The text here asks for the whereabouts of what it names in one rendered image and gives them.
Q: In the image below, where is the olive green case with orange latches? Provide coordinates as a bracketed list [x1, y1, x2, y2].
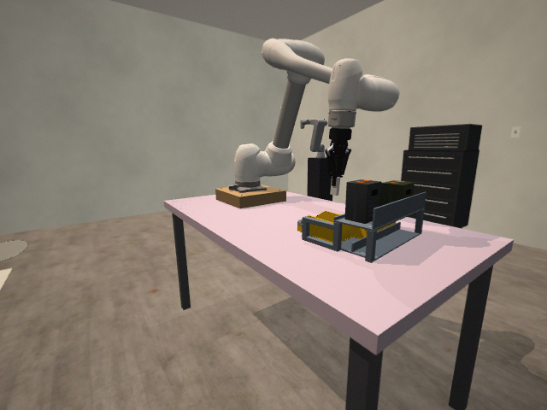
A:
[380, 180, 415, 206]

